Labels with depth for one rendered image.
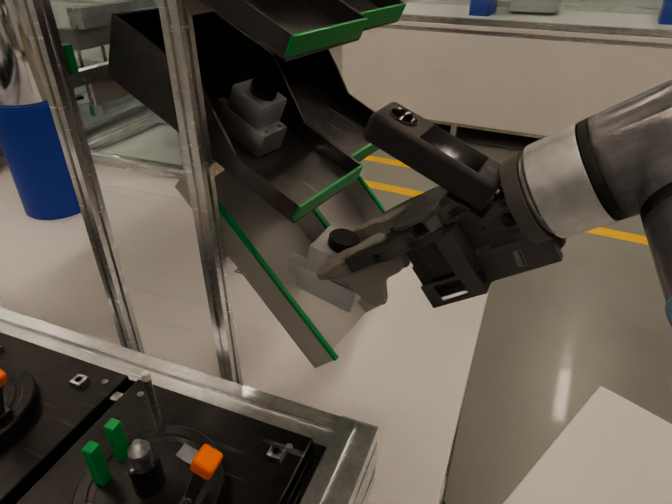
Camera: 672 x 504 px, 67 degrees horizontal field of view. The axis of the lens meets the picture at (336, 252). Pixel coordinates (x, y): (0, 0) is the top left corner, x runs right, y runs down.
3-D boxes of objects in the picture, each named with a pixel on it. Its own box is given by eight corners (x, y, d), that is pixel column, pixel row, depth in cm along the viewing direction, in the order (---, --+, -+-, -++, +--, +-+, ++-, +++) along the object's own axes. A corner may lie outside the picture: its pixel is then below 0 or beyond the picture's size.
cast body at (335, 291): (366, 290, 54) (382, 239, 50) (349, 314, 51) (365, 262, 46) (299, 257, 56) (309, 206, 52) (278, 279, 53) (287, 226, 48)
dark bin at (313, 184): (356, 180, 62) (381, 131, 57) (293, 224, 52) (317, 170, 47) (191, 57, 67) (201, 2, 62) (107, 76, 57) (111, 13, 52)
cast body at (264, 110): (281, 147, 60) (299, 96, 55) (257, 158, 57) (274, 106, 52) (230, 107, 61) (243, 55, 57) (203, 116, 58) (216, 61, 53)
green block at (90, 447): (112, 476, 49) (99, 443, 47) (103, 487, 48) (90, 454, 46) (102, 472, 50) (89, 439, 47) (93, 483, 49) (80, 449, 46)
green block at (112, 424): (132, 453, 51) (121, 420, 49) (124, 463, 51) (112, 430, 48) (122, 449, 52) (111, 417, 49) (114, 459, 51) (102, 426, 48)
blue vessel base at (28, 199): (106, 198, 132) (78, 94, 118) (58, 225, 119) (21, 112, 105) (61, 189, 137) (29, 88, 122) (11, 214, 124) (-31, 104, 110)
